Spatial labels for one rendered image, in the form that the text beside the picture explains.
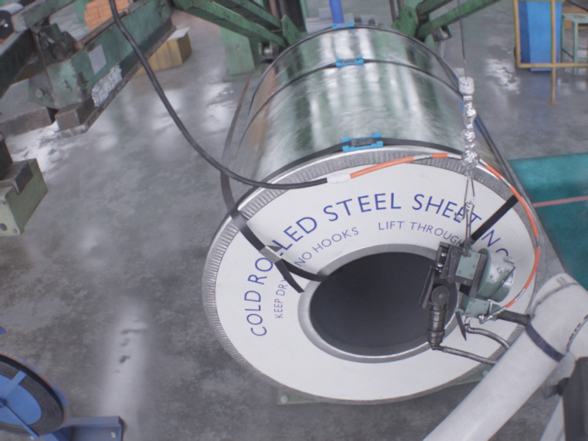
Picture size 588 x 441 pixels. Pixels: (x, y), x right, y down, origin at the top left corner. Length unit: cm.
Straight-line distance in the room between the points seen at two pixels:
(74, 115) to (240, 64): 521
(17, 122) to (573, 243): 300
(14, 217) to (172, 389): 164
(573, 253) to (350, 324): 170
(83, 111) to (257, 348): 113
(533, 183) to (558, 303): 278
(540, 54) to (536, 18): 44
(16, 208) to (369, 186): 94
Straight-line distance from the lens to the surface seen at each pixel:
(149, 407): 269
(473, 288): 151
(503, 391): 108
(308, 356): 191
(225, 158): 164
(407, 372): 203
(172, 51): 742
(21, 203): 135
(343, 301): 206
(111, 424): 268
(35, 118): 118
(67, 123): 110
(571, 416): 34
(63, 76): 110
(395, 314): 206
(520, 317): 165
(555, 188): 377
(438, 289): 151
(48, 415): 223
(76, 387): 300
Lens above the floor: 204
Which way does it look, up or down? 35 degrees down
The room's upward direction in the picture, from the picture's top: 12 degrees counter-clockwise
